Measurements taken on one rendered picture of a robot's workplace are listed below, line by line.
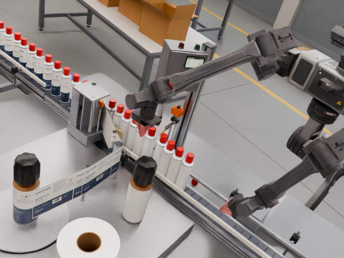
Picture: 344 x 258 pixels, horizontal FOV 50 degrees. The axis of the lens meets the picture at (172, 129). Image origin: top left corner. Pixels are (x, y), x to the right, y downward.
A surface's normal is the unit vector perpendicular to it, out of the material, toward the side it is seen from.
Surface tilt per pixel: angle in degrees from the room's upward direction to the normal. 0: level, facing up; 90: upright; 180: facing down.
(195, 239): 0
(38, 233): 0
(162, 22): 90
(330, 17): 90
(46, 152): 0
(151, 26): 89
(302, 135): 90
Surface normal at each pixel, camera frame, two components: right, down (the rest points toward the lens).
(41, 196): 0.69, 0.55
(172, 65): 0.27, 0.62
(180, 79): -0.12, -0.05
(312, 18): -0.75, 0.23
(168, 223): 0.23, -0.79
